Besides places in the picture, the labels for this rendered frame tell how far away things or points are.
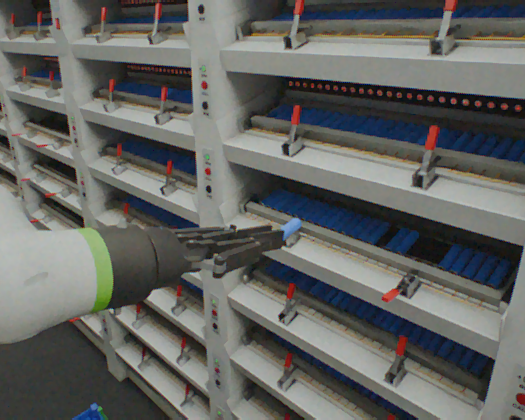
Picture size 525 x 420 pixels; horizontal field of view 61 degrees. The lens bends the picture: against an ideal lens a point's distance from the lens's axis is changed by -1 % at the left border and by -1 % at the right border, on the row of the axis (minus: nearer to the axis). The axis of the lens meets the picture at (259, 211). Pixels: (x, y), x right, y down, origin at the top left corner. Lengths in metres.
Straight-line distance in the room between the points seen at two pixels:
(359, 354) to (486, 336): 0.29
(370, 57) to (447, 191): 0.23
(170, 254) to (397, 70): 0.42
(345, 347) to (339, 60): 0.56
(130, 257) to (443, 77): 0.47
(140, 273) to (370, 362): 0.57
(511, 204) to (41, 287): 0.58
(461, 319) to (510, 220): 0.19
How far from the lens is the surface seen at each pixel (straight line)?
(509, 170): 0.73
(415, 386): 0.92
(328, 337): 0.99
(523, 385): 0.78
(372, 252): 0.85
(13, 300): 0.44
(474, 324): 0.78
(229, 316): 1.18
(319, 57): 0.79
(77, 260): 0.47
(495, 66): 0.66
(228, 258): 0.56
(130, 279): 0.50
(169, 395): 1.72
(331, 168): 0.80
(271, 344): 1.21
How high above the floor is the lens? 1.35
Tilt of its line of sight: 22 degrees down
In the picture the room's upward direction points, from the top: straight up
